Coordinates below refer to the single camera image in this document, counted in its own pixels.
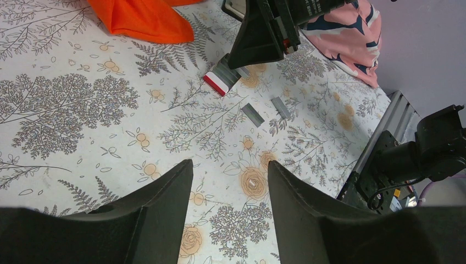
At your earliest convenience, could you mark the staple strip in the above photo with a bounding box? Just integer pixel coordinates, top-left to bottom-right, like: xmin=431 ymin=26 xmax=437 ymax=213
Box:
xmin=241 ymin=103 xmax=265 ymax=128
xmin=271 ymin=97 xmax=291 ymax=119

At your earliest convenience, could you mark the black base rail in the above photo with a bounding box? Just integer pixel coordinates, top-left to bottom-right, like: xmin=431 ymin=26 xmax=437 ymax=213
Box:
xmin=337 ymin=91 xmax=465 ymax=215

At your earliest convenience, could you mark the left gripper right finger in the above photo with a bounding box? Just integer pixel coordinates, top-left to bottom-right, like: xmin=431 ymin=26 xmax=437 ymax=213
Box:
xmin=268 ymin=161 xmax=465 ymax=263

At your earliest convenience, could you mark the floral table mat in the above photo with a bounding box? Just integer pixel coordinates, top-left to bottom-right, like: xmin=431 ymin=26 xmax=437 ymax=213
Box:
xmin=1 ymin=1 xmax=390 ymax=263

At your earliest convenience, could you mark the pink patterned cloth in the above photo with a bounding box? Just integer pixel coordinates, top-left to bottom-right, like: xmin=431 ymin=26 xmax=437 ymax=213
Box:
xmin=303 ymin=1 xmax=382 ymax=88

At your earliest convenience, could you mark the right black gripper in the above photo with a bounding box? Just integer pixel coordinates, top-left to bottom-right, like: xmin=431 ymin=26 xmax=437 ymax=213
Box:
xmin=228 ymin=1 xmax=302 ymax=69

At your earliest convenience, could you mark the orange t-shirt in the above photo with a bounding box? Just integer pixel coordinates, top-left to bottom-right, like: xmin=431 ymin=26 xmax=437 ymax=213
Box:
xmin=88 ymin=0 xmax=199 ymax=44

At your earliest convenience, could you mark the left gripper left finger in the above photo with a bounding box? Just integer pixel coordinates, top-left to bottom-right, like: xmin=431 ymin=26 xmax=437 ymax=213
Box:
xmin=1 ymin=159 xmax=193 ymax=263

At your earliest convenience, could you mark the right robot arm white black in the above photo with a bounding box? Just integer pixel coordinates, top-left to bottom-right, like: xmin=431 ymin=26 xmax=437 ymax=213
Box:
xmin=228 ymin=1 xmax=349 ymax=69

